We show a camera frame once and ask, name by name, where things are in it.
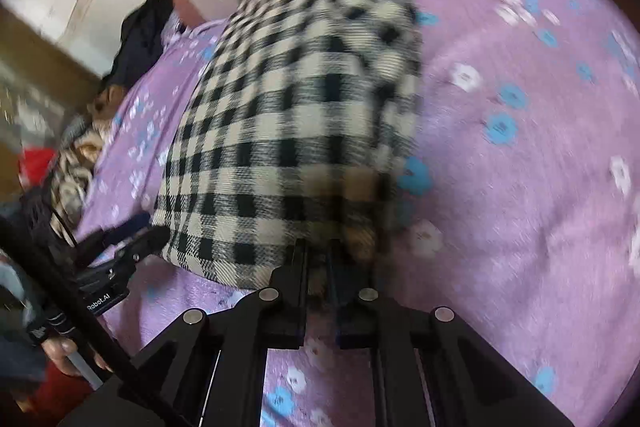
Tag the black and beige checked coat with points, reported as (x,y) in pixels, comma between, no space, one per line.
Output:
(300,122)

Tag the person's blue clothing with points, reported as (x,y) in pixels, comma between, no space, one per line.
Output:
(17,327)

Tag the red cloth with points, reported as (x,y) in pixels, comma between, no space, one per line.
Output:
(37,164)

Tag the purple floral bedsheet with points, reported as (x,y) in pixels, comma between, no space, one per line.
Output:
(500,182)

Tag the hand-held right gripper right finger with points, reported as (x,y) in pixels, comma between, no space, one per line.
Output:
(350,322)

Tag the brown and white patterned blanket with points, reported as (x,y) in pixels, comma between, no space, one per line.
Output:
(75,172)

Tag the wooden wardrobe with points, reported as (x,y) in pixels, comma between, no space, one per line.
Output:
(30,72)

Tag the dark navy garment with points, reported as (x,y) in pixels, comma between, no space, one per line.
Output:
(145,42)

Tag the brown cloth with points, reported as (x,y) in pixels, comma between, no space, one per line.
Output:
(107,104)

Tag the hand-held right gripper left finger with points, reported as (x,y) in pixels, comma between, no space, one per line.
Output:
(292,307)

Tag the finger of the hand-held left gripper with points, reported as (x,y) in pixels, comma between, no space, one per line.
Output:
(110,233)
(150,243)

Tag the person's left hand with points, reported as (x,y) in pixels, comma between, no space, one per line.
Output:
(65,354)

